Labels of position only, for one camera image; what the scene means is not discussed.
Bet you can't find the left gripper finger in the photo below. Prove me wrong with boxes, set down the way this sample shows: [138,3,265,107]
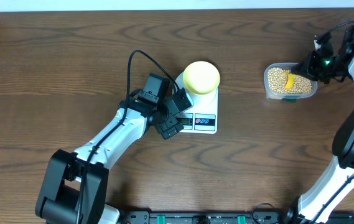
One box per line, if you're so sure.
[165,88,193,114]
[155,116,184,139]

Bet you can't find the yellow measuring scoop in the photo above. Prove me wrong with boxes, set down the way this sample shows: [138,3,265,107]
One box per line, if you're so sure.
[285,72,296,90]

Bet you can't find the pale yellow bowl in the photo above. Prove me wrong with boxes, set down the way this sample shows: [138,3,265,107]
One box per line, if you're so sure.
[182,61,220,95]

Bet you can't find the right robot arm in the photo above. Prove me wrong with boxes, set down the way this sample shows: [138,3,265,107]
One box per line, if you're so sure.
[284,21,354,223]

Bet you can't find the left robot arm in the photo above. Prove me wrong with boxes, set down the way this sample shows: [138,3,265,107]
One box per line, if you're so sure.
[35,88,193,223]

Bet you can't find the white digital kitchen scale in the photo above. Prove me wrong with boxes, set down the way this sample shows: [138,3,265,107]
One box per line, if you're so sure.
[175,73,218,134]

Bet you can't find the clear plastic container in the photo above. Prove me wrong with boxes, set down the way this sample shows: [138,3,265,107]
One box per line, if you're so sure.
[264,63,318,100]

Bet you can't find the soybeans in container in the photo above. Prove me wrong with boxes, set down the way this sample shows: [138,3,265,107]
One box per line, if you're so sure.
[268,67,313,94]

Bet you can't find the left black cable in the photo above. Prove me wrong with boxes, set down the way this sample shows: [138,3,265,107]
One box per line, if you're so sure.
[73,49,182,224]

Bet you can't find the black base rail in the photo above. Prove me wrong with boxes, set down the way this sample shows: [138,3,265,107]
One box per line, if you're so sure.
[114,210,354,224]

